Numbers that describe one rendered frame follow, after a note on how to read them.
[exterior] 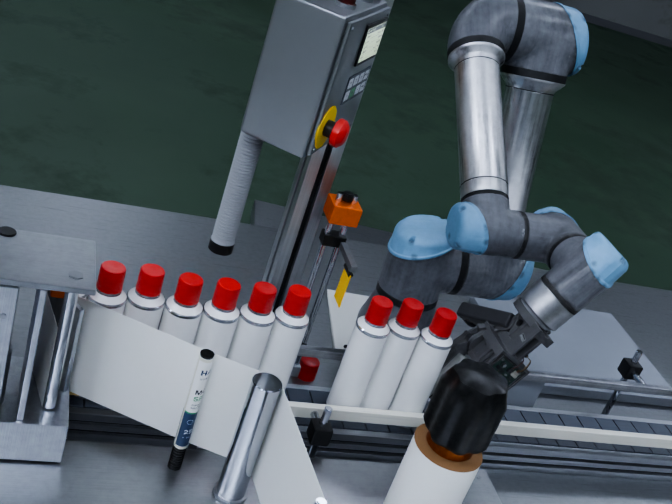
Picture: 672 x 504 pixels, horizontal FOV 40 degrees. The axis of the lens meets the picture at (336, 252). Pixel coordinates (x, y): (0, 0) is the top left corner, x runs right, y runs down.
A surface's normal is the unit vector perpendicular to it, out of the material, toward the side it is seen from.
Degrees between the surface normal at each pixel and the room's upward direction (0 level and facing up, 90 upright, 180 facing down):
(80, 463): 0
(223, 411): 90
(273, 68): 90
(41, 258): 0
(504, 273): 74
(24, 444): 90
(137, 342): 90
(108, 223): 0
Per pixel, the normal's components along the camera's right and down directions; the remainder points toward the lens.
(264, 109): -0.35, 0.35
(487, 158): 0.05, -0.39
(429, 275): 0.18, 0.49
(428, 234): 0.11, -0.88
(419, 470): -0.73, 0.11
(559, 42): 0.23, 0.27
